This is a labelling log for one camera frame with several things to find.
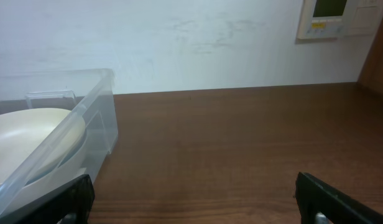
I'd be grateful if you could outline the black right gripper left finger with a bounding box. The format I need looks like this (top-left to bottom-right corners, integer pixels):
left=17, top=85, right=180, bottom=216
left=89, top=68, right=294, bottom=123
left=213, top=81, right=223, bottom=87
left=0, top=174, right=95, bottom=224

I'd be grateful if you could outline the wall control panel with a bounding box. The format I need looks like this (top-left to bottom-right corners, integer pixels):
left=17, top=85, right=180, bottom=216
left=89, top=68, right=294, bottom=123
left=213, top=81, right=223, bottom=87
left=297, top=0, right=383, bottom=40

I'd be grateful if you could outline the cream large bowl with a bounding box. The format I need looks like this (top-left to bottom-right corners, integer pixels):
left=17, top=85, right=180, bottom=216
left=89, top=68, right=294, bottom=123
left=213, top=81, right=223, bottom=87
left=3, top=141, right=86, bottom=214

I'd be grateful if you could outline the clear plastic storage container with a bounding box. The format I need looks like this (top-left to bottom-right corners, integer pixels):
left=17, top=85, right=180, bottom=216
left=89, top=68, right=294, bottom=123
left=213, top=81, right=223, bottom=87
left=0, top=69, right=118, bottom=218

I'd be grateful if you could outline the beige large bowl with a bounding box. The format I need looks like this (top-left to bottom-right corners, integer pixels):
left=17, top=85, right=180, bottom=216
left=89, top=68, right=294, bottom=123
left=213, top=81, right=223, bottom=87
left=0, top=108, right=85, bottom=185

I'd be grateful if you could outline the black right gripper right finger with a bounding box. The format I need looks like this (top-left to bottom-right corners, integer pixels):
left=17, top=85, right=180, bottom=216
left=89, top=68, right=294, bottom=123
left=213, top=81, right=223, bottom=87
left=295, top=172, right=383, bottom=224

